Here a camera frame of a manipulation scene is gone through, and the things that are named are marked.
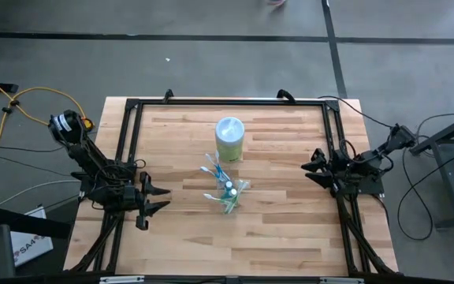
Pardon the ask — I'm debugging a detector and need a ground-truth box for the black aluminium frame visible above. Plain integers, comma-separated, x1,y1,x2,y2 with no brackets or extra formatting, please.
63,88,397,277

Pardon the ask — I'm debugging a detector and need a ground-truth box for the yellow extension cable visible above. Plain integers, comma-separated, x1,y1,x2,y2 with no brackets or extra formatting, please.
0,69,96,163

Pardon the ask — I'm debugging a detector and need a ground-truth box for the clear acrylic organizer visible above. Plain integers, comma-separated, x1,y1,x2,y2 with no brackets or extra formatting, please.
202,152,242,216

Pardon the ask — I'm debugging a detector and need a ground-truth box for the white paper sheet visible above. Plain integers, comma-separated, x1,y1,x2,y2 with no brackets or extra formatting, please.
10,205,54,268

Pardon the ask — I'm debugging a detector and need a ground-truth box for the silver aluminium bracket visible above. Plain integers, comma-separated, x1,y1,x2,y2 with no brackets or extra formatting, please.
99,275,146,284
319,277,365,284

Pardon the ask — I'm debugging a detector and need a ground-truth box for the black cable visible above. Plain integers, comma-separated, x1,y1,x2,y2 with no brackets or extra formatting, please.
396,112,454,241

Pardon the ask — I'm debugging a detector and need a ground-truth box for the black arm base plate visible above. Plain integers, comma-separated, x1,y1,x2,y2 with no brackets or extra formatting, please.
326,163,385,197

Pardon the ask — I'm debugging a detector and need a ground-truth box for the green white wipes canister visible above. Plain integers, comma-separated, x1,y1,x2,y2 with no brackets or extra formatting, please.
214,116,247,164

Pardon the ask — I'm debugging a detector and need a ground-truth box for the blue white toothbrush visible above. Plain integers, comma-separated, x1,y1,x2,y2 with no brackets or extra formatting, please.
199,166,226,181
205,153,228,181
214,149,231,181

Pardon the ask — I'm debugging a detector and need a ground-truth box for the white cable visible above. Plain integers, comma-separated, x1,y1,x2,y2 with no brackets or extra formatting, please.
0,179,83,209

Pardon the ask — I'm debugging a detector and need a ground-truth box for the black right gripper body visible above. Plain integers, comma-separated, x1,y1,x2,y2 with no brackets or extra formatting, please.
314,148,348,199

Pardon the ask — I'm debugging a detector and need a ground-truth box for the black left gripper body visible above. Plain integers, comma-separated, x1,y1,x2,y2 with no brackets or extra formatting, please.
120,170,154,232

